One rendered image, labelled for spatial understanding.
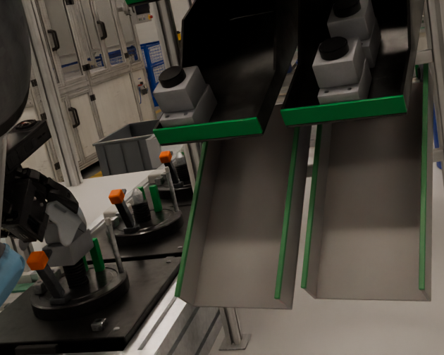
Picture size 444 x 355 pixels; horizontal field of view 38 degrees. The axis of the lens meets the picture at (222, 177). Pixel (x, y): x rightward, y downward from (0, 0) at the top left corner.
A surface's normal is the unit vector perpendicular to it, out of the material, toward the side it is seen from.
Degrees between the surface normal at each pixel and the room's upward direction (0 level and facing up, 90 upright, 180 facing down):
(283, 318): 0
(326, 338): 0
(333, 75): 115
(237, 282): 45
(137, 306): 0
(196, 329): 90
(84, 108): 90
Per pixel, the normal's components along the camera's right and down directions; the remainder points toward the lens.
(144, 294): -0.20, -0.95
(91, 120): 0.92, -0.09
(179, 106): -0.29, 0.69
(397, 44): -0.36, -0.72
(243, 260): -0.44, -0.44
